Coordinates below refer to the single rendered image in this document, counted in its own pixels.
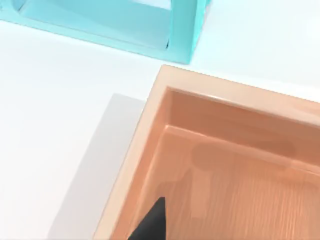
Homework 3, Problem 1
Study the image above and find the shallow salmon-coloured box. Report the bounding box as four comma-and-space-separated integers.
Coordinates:
92, 64, 320, 240

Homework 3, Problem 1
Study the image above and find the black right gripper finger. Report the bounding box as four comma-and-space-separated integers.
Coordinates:
127, 196, 168, 240

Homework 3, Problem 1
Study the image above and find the light blue rack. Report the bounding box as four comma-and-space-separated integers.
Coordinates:
0, 0, 212, 65

